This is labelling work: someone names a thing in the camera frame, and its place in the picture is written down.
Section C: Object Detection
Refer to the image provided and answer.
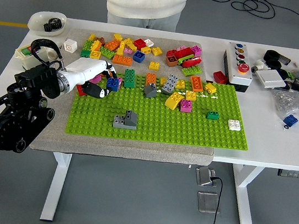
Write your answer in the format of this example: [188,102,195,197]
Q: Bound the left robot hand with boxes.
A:
[56,54,121,102]

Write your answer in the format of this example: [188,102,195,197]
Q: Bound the blue two-by-two brick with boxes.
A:
[105,77,121,93]
[132,50,147,64]
[282,113,299,128]

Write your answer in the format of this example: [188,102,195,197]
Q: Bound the grey two-by-four brick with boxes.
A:
[161,72,180,96]
[112,114,138,132]

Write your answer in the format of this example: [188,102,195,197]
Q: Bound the red two-by-two brick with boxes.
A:
[132,38,148,51]
[212,70,230,85]
[75,84,88,98]

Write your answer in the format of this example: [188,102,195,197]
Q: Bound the green baseplate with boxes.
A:
[64,62,257,159]

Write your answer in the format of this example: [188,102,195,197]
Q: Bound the magenta two-by-two brick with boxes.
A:
[189,44,203,57]
[179,98,194,114]
[89,73,103,85]

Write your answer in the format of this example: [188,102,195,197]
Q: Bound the dark green small brick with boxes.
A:
[79,49,92,60]
[206,110,220,121]

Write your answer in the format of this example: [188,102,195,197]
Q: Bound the yellow two-by-two brick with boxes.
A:
[174,78,187,91]
[184,90,199,103]
[89,50,102,61]
[148,61,161,72]

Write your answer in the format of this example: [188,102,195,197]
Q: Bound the white cube box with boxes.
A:
[62,38,79,55]

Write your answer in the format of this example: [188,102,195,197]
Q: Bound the white plastic tube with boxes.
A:
[45,47,61,61]

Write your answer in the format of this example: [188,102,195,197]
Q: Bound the orange two-by-four brick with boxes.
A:
[111,54,134,67]

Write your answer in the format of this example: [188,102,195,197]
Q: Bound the yellow long brick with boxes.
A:
[116,39,127,57]

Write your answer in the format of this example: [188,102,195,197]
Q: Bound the dark green two-by-four brick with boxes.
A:
[122,68,137,89]

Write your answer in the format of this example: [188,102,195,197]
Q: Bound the black gear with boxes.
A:
[47,17,66,33]
[42,21,57,34]

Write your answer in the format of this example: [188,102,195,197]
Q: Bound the white plastic bowl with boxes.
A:
[26,8,68,40]

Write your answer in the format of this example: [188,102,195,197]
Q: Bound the white small brick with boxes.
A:
[143,38,156,49]

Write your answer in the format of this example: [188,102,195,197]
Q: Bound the grey-brown mat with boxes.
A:
[29,22,231,175]

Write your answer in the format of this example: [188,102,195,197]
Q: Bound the yellow arch brick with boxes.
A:
[163,90,186,112]

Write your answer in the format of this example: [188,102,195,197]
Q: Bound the red two-by-four brick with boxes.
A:
[173,45,196,62]
[180,54,204,70]

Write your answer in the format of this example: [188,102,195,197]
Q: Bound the lime green flat plate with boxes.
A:
[177,52,196,66]

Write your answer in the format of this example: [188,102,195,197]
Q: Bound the lime green two-by-four brick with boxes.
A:
[180,63,204,80]

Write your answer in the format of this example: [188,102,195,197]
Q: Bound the orange upturned long brick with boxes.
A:
[188,75,206,93]

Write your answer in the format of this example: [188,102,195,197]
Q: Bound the white table leg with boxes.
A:
[224,162,266,224]
[39,150,73,223]

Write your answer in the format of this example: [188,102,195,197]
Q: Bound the yellow rounded small brick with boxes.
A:
[204,82,218,95]

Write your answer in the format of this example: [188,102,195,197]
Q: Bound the push-button control box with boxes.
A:
[218,40,258,94]

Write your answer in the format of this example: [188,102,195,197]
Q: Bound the metal floor socket box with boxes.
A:
[195,190,222,216]
[194,165,218,189]

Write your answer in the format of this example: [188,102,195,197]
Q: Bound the white two-by-two brick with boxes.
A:
[226,118,243,132]

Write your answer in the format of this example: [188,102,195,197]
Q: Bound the white pipe connector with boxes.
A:
[250,58,271,77]

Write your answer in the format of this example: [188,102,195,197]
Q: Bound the black tape roll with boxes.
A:
[265,58,283,71]
[263,49,284,62]

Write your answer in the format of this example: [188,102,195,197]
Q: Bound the black round knob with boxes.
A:
[276,68,291,81]

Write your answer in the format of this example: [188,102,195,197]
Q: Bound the clear bag of screws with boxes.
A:
[268,87,299,122]

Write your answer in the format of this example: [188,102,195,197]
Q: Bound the green plastic clip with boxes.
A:
[285,68,298,81]

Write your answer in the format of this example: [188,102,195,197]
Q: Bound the table height control panel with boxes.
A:
[277,168,299,179]

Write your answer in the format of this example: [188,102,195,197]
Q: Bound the switch box green red buttons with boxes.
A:
[13,44,44,73]

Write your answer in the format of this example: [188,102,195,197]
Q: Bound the black power cable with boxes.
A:
[203,175,226,224]

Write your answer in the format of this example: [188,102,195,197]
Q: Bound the white flat switch plate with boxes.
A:
[253,67,289,92]

